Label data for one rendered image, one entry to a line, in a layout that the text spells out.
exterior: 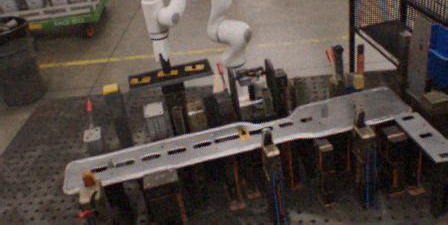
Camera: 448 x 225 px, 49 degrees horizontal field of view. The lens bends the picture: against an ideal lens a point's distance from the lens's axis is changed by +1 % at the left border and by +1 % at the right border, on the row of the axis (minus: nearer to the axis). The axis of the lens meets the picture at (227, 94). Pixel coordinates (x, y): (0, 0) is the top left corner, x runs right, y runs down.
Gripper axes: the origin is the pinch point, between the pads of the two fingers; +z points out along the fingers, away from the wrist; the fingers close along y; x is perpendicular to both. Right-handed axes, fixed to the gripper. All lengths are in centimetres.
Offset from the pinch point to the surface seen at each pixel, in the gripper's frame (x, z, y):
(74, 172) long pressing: -32, 19, 44
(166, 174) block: 6, 16, 52
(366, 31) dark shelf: 94, 16, -51
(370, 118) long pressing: 82, 19, 22
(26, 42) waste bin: -171, 63, -192
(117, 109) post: -22.2, 12.0, 11.4
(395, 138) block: 89, 21, 33
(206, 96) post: 17.2, 9.1, 11.3
